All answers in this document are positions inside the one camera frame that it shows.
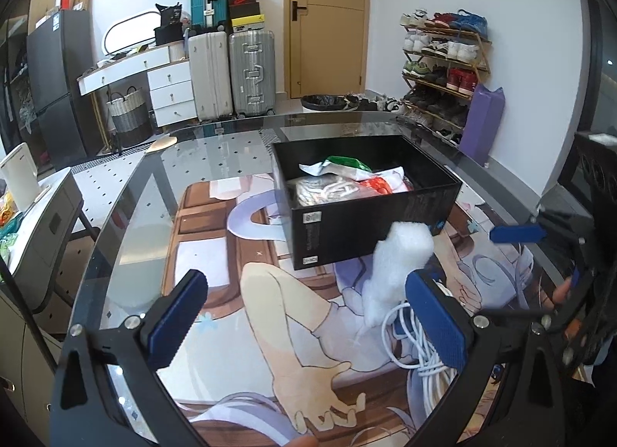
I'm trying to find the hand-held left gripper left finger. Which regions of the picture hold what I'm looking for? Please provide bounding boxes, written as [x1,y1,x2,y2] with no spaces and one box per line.
[48,269,209,447]

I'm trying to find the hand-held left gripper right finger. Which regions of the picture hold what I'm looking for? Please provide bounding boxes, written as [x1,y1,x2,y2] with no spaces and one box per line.
[405,268,566,447]

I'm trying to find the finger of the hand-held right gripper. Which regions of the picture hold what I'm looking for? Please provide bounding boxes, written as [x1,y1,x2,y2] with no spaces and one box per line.
[488,216,589,248]
[474,307,560,333]

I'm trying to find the white cable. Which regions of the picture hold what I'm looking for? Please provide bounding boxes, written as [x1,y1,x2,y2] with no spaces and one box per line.
[381,299,467,410]

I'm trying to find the white foam wrap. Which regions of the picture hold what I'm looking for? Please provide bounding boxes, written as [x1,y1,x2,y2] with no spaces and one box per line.
[363,220,435,328]

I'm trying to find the black cardboard box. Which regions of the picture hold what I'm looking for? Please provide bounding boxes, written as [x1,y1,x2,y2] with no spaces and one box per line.
[271,134,464,271]

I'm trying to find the red packet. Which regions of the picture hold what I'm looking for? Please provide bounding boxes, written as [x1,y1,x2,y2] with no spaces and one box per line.
[358,176,411,196]

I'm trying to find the clear bag of grey items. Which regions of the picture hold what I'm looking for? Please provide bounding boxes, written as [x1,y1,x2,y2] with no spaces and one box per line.
[288,176,368,208]

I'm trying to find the green packet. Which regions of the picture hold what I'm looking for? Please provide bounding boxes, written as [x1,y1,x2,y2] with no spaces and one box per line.
[299,156,374,178]

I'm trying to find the person's right hand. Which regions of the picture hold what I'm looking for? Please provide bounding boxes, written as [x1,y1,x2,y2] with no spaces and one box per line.
[552,277,575,307]

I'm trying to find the printed table mat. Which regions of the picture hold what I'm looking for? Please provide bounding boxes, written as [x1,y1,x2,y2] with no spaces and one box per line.
[160,169,582,447]

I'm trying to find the purple bag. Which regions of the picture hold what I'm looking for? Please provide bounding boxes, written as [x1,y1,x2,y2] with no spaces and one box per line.
[457,83,506,167]

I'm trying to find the black white patterned rug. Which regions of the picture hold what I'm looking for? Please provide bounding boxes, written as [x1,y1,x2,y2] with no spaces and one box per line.
[71,128,273,240]

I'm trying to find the grey side table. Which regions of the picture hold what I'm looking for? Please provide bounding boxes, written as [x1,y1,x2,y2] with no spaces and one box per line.
[8,167,100,315]

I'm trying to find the wooden shoe rack with shoes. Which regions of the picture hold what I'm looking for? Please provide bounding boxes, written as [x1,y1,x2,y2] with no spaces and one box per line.
[399,8,492,146]

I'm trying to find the beige wooden board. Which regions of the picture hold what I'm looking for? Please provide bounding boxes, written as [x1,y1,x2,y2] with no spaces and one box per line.
[143,136,177,155]

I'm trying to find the colourful snack packets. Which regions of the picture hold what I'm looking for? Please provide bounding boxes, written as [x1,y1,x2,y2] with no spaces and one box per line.
[0,195,23,262]

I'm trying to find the pile of floor shoes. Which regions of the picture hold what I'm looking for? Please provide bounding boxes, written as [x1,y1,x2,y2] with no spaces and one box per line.
[344,92,404,114]

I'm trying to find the grey woven laundry basket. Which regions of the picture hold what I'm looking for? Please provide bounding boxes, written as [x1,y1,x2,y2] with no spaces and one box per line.
[105,86,153,148]

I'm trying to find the white appliance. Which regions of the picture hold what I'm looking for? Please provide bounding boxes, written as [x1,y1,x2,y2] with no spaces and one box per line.
[0,142,40,210]

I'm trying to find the white vanity desk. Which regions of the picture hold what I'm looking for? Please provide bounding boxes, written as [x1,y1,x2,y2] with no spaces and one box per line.
[76,42,199,128]

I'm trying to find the white trash bin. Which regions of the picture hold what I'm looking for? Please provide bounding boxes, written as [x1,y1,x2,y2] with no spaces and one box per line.
[301,94,349,113]

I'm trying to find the white suitcase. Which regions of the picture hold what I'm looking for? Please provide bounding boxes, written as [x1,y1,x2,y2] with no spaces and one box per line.
[186,30,233,123]

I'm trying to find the black fridge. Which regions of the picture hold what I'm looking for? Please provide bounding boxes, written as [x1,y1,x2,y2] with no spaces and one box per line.
[26,9,100,171]

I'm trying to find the silver suitcase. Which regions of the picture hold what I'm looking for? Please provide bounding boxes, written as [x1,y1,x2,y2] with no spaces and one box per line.
[228,30,277,117]

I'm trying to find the tan wooden door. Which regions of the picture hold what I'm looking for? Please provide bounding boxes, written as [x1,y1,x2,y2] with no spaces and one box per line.
[283,0,371,100]

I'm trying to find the black storage box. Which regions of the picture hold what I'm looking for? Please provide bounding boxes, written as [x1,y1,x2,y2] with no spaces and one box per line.
[153,23,187,47]

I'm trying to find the dark glass cabinet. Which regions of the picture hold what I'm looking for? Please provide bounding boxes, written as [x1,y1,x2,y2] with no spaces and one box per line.
[0,0,62,179]

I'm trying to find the oval mirror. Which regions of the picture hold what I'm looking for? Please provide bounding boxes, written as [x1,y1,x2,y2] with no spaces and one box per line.
[104,10,163,57]

